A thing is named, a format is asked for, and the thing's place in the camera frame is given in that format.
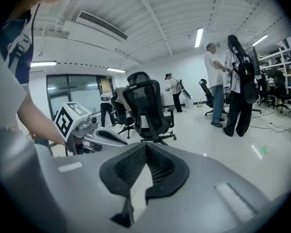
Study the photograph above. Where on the dark framed glass partition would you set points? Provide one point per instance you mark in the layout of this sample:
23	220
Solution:
60	91

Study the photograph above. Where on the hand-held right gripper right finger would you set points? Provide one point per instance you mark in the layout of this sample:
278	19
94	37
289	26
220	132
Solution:
198	203

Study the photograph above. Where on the white trash bin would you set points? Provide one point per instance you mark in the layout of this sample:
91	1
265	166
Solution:
188	101

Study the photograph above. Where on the white shelving unit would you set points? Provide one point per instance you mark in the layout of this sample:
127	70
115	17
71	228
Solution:
287	57

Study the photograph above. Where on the person's white printed t-shirt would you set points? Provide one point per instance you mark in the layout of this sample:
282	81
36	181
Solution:
7	86

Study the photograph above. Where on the person's left forearm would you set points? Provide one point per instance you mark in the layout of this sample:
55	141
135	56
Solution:
38	122

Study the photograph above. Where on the beige jacket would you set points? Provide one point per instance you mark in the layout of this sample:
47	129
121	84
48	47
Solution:
121	94

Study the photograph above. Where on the white ceiling air conditioner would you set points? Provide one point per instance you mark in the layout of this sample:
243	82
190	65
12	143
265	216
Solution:
97	30

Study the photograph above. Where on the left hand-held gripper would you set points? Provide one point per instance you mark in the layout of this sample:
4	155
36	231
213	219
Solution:
65	122

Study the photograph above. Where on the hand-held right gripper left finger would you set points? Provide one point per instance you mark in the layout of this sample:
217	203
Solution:
77	178

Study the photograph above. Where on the black office chair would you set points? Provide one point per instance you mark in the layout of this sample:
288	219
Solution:
281	91
121	115
208	96
263	91

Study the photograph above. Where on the ceiling tube light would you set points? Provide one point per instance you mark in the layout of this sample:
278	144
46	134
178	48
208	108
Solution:
259	40
198	37
43	63
115	70

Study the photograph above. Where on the black mesh chair with headrest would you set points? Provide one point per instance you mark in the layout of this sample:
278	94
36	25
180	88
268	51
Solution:
145	105

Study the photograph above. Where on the black backpack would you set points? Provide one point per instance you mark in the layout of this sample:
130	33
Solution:
247	74

